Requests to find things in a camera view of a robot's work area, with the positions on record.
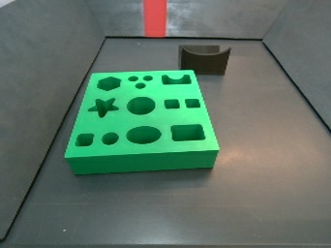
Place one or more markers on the green foam shape-sorting block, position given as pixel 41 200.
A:
pixel 143 122

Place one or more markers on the dark curved holder block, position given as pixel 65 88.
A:
pixel 207 60

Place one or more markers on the red vertical tape strip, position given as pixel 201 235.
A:
pixel 155 18

